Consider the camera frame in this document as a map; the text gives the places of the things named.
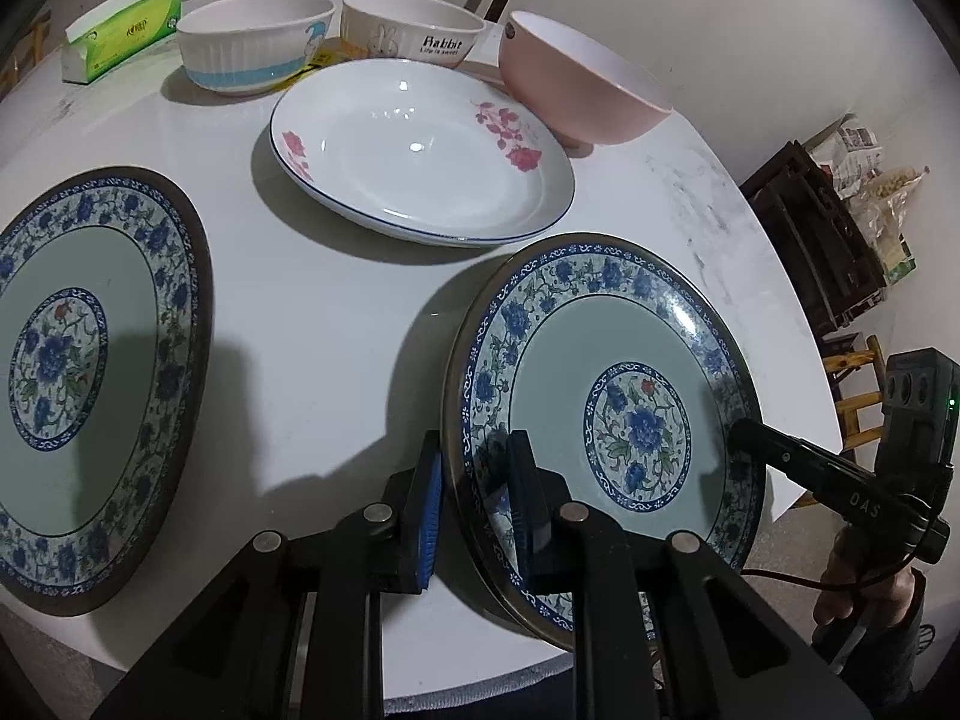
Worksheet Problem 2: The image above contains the blue floral plate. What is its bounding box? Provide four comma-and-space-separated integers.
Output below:
441, 232, 767, 653
0, 166, 215, 618

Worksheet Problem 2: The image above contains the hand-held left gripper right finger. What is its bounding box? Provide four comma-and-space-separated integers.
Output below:
504, 429, 875, 720

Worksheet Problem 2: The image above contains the white bowl with blue stripe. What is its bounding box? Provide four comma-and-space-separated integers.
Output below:
176, 0, 337, 97

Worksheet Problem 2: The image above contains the black cable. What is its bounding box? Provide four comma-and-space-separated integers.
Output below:
741, 568, 848, 602

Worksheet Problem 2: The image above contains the pink bowl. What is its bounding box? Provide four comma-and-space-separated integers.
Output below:
499, 10, 674, 151

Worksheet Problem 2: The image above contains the green tissue pack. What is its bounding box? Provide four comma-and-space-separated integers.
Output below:
61, 0, 183, 85

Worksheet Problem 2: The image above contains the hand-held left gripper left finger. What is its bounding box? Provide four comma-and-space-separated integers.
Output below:
90, 431, 451, 720

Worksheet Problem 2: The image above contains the white rabbit print bowl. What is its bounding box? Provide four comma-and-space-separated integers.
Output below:
341, 0, 488, 70

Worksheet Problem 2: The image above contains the clear plastic bag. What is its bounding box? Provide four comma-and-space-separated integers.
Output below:
855, 165, 931, 286

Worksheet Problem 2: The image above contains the white plate with pink flowers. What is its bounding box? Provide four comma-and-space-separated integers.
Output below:
268, 58, 576, 248

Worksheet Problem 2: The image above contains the printed paper bag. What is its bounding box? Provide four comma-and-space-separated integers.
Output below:
808, 114, 887, 200

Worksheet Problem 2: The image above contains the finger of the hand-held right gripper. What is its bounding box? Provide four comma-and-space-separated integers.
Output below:
729, 418, 914, 533

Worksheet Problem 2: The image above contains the person's right hand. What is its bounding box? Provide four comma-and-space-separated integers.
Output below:
814, 521, 922, 627

